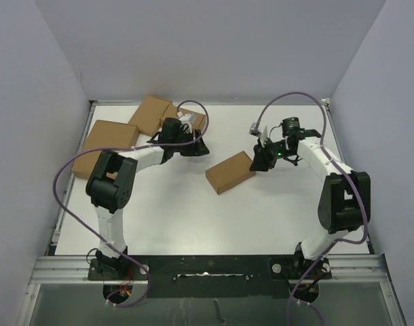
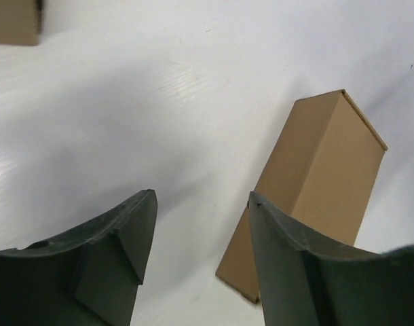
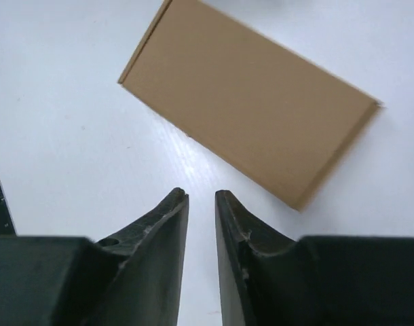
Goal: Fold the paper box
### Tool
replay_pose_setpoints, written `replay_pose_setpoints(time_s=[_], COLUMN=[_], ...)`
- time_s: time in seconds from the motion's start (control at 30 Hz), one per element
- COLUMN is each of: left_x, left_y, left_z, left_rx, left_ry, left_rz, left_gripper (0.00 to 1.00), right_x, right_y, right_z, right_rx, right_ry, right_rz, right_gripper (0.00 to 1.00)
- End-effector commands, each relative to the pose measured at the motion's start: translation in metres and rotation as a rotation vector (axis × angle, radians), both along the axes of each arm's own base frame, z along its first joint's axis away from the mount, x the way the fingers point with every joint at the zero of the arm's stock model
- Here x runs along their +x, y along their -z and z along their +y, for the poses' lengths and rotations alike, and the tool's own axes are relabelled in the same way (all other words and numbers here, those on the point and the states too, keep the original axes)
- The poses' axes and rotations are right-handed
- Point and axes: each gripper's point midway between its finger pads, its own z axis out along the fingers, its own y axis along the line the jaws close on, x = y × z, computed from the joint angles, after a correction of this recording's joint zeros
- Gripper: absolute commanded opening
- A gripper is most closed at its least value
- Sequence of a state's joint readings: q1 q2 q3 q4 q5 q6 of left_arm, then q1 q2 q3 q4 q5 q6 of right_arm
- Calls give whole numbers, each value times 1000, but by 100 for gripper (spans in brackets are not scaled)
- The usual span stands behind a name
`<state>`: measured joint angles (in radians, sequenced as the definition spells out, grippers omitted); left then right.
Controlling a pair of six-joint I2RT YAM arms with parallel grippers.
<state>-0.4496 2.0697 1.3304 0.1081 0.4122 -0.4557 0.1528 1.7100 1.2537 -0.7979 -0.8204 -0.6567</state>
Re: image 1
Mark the square folded cardboard box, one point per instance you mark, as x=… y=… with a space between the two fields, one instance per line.
x=148 y=114

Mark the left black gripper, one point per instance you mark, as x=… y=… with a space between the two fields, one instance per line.
x=199 y=148

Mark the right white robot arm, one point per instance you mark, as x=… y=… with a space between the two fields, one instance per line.
x=345 y=200

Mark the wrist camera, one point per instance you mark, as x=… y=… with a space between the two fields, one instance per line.
x=259 y=131
x=188 y=118

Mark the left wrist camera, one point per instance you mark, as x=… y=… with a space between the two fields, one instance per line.
x=188 y=118

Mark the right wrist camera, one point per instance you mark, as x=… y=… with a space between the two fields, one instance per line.
x=259 y=131

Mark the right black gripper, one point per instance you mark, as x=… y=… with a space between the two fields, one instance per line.
x=262 y=161

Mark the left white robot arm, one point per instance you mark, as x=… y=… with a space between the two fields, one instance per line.
x=111 y=182

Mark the large folded cardboard box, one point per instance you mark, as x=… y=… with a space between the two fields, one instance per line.
x=104 y=134

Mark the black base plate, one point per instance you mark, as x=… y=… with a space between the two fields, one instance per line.
x=212 y=276

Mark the long folded cardboard box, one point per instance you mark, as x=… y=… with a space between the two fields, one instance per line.
x=198 y=122

